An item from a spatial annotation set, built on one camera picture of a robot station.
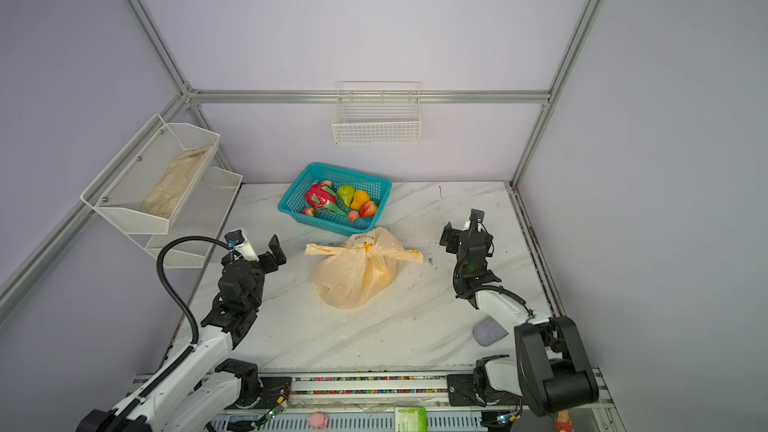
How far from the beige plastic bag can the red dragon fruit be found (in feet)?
0.82

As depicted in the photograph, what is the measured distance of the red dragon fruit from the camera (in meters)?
1.07

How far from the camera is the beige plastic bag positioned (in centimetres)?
84
